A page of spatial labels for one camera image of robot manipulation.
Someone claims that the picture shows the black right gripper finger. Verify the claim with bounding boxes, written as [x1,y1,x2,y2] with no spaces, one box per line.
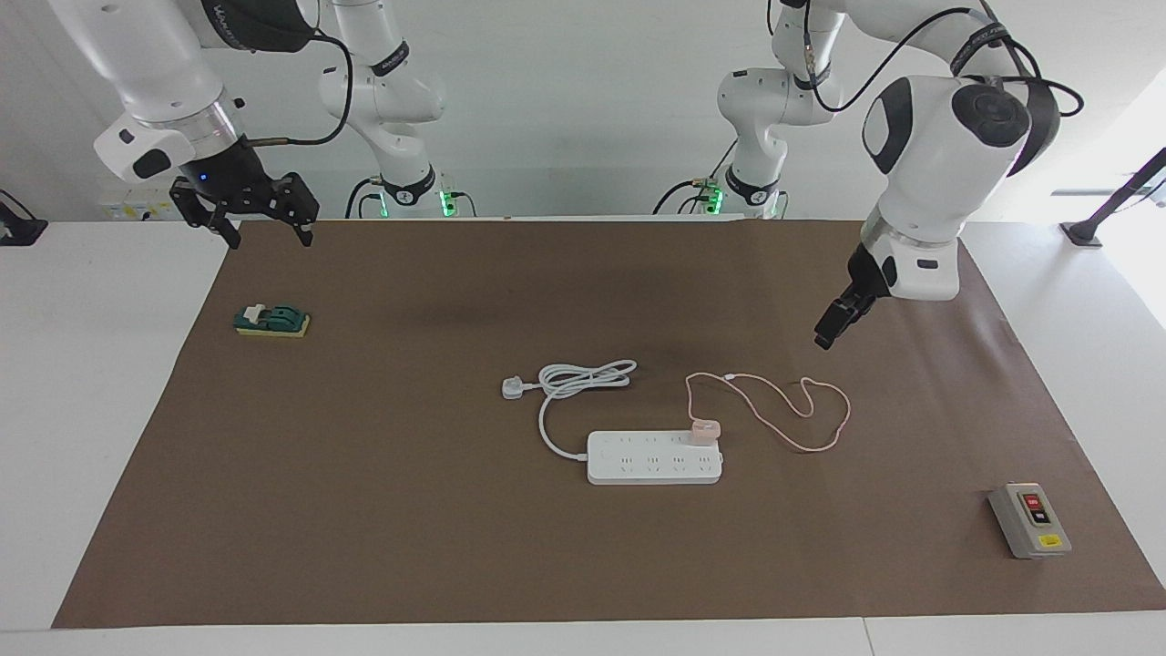
[273,171,320,247]
[171,180,242,250]

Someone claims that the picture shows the pink charging cable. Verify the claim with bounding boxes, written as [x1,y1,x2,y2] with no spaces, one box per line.
[685,372,852,454]

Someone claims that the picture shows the white power strip with cord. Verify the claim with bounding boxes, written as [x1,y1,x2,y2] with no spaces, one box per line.
[502,360,723,486]

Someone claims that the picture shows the black clamp stand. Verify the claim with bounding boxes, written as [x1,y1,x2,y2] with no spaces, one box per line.
[0,190,48,247]

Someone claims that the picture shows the brown table mat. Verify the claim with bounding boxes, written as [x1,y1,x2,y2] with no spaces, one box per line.
[52,217,1166,630]

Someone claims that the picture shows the black right base cable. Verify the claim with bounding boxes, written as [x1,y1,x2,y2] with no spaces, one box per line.
[344,176,388,220]

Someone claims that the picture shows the black base cable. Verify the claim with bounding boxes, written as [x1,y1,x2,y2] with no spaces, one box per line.
[344,176,388,220]
[652,137,739,216]

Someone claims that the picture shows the white wall socket box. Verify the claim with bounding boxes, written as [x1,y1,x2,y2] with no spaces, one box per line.
[98,182,183,222]

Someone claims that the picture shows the green knife switch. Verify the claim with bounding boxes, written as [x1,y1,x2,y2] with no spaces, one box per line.
[233,303,312,339]

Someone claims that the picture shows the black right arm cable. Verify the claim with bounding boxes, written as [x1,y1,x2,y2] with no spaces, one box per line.
[241,0,356,149]

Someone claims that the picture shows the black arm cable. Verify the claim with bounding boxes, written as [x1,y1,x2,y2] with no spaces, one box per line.
[241,0,356,149]
[765,0,1085,118]

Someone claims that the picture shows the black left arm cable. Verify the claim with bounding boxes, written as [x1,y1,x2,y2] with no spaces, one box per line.
[765,0,1085,118]

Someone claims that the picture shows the black left base cable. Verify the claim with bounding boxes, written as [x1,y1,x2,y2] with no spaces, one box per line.
[652,137,739,216]

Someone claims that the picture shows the grey on-off switch box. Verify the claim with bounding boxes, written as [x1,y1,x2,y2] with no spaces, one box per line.
[987,482,1073,559]

